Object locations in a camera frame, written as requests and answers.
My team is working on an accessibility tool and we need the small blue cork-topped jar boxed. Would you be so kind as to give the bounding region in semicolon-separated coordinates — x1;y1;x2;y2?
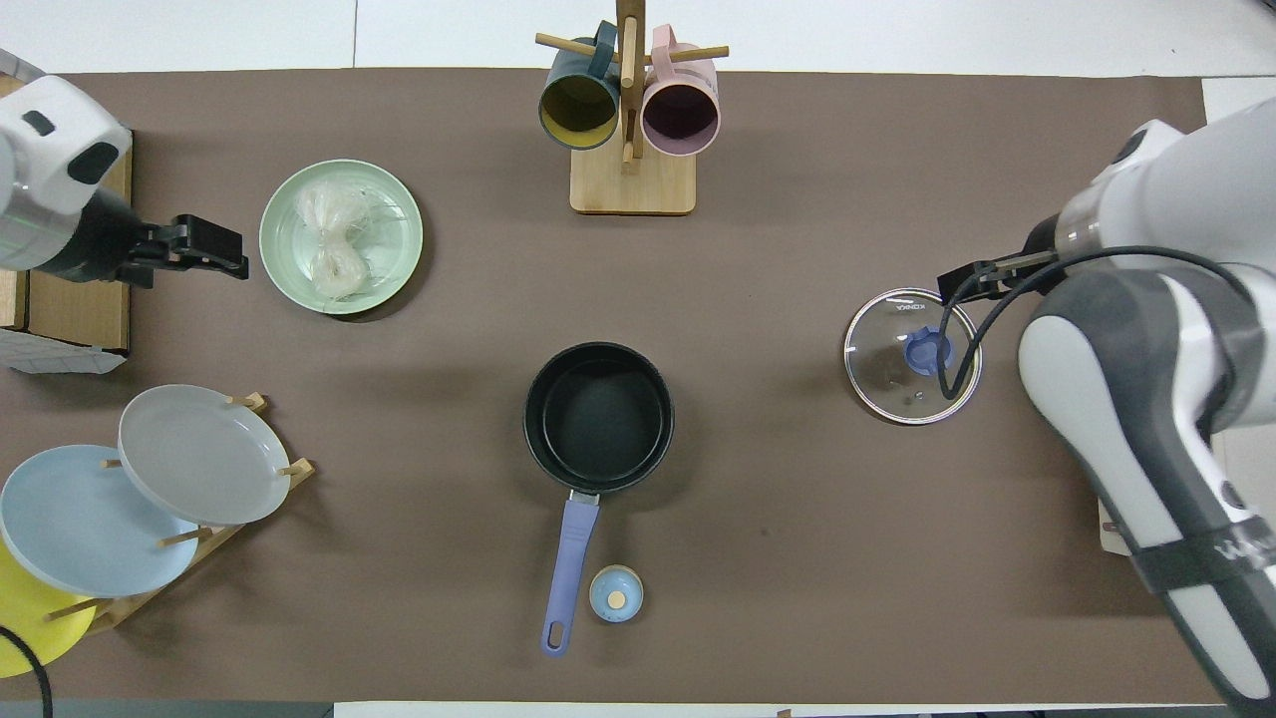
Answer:
588;564;645;624

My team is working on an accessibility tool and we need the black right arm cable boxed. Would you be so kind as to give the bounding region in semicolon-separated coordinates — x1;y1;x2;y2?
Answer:
937;245;1259;402

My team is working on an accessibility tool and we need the wooden two-tier shelf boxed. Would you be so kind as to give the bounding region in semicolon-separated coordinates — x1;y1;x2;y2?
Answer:
0;75;135;354

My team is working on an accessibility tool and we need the pink mug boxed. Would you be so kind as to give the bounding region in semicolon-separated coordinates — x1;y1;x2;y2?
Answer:
641;25;721;158

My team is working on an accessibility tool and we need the light green plate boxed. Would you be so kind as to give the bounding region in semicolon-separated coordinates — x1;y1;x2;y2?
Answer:
259;160;425;316

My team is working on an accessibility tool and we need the black pot purple handle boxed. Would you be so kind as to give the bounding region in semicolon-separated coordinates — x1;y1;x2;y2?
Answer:
523;342;676;658

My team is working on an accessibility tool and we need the grey plate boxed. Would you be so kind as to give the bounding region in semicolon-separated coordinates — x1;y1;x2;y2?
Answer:
118;384;292;527

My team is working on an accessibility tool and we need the dark teal mug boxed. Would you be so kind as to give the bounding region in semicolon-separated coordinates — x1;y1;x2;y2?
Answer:
538;22;623;152

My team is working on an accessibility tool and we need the white plastic bag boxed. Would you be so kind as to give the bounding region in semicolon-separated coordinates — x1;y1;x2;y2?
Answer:
296;182;385;302

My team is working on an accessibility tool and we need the wooden mug tree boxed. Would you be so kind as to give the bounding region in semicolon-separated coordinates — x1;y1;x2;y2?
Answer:
534;0;731;216

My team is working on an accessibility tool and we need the glass lid blue knob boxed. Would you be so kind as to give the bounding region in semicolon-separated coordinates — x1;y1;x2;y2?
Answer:
843;288;984;426

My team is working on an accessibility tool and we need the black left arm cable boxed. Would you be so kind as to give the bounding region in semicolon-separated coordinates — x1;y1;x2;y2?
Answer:
0;624;54;718

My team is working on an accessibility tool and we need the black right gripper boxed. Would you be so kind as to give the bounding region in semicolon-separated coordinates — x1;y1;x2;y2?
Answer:
936;212;1067;306

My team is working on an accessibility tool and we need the light blue plate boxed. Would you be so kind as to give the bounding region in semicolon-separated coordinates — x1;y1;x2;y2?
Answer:
0;444;200;599

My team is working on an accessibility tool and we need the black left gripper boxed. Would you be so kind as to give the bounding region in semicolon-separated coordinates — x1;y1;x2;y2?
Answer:
115;212;251;291

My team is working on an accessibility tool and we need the brown table mat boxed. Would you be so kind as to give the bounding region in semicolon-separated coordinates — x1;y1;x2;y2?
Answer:
0;68;1229;705

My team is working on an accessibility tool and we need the yellow plate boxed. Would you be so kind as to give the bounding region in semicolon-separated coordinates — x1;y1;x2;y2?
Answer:
0;538;99;679

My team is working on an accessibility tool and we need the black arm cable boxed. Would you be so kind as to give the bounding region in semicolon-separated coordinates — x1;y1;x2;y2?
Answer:
0;624;54;718
937;245;1259;402

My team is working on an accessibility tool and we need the wooden plate rack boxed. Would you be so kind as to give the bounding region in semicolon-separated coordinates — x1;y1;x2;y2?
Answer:
42;392;317;634

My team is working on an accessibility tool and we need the grey patterned cloth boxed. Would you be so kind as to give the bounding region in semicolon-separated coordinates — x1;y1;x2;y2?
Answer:
0;327;128;377

